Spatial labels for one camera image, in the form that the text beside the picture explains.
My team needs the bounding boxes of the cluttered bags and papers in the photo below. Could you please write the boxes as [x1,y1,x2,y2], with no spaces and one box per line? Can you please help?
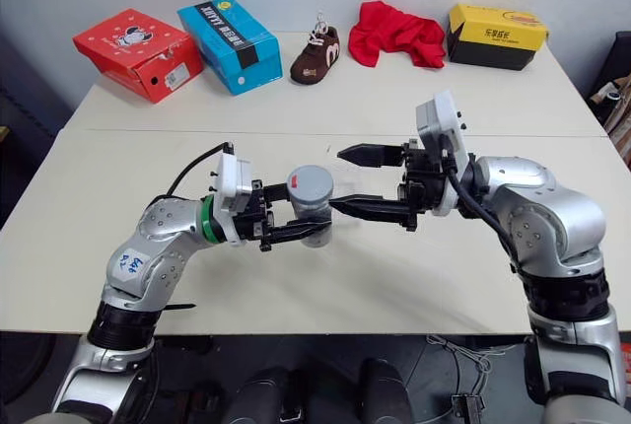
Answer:
[589,73,631,172]

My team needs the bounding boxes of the white handwritten label sticker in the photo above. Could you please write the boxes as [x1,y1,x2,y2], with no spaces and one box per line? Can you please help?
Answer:
[113,247,154,287]

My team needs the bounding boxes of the dark rounded shape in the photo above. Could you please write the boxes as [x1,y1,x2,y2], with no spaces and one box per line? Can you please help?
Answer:
[235,367,298,424]
[358,357,414,424]

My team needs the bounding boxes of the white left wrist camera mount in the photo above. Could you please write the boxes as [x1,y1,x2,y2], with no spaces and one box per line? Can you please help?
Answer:
[214,150,255,248]

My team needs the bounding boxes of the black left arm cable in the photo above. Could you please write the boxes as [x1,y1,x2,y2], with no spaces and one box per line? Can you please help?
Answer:
[165,142,235,198]

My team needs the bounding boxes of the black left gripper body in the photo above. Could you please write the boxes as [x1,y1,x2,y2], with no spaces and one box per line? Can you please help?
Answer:
[235,177,278,247]

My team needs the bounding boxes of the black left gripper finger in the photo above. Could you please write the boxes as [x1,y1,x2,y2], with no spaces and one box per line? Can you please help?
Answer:
[263,182,296,204]
[257,219,333,253]

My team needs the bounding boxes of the yellow and black shoe box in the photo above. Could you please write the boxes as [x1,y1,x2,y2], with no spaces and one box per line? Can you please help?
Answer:
[446,3,550,72]

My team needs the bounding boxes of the thin white cable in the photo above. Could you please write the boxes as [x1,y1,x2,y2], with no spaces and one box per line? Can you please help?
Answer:
[425,334,495,396]

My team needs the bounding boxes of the red cartoon shoe box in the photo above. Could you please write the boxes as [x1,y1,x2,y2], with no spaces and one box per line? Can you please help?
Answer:
[71,8,205,106]

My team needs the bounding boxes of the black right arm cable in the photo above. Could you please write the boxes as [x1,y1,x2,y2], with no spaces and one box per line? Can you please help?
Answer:
[442,146,525,278]

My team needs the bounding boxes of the black chair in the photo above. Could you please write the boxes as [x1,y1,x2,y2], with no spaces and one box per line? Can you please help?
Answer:
[588,31,631,100]

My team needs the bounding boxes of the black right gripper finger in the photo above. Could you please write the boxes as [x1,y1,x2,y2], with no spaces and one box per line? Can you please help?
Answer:
[336,143,408,170]
[328,193,411,226]

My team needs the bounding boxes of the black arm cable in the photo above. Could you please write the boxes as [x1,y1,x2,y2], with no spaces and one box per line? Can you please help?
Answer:
[165,142,235,198]
[442,146,525,278]

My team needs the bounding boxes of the clear jar with dark contents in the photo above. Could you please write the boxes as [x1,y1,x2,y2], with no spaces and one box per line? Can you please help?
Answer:
[289,196,333,249]

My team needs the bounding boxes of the grey round jar lid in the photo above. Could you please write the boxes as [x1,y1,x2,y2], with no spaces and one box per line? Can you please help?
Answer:
[286,164,336,210]

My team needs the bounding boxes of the blue shoe box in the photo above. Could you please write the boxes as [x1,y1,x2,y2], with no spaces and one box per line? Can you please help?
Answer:
[176,0,284,97]

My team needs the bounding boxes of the brown child's shoe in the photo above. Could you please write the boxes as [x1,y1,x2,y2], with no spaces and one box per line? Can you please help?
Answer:
[288,10,342,86]

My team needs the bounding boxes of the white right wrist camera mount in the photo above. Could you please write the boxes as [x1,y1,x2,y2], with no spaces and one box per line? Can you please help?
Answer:
[414,90,470,219]

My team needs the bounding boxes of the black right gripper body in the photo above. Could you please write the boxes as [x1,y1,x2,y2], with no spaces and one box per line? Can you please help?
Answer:
[395,136,446,235]

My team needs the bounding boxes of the black round floor object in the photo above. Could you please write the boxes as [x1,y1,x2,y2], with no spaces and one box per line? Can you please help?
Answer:
[0,332,56,391]

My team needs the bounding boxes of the red cloth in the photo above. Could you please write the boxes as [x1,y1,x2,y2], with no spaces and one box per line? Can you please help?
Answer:
[348,0,448,70]

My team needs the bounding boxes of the small black connector box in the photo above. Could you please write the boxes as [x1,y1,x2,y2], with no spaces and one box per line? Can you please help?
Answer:
[452,393,483,423]

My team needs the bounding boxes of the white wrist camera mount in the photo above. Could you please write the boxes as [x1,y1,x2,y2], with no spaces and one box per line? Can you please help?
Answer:
[414,90,470,219]
[214,150,255,248]

